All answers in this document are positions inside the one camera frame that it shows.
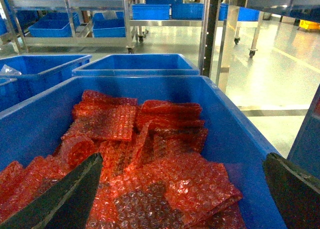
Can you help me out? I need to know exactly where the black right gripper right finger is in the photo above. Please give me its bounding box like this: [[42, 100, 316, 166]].
[[262, 152, 320, 229]]

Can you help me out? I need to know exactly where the red bubble wrap pile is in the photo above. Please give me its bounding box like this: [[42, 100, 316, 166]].
[[0, 105, 245, 229]]

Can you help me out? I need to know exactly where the wheeled steel shelf cart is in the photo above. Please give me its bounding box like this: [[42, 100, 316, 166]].
[[0, 0, 144, 54]]

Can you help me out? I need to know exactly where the blue plastic bin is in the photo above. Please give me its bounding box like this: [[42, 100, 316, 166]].
[[72, 53, 200, 77], [0, 54, 92, 111]]

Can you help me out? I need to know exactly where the blue bin with bubble wrap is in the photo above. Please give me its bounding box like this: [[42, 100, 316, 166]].
[[0, 76, 285, 229]]

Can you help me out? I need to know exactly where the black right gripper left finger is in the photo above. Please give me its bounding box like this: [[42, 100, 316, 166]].
[[0, 153, 103, 229]]

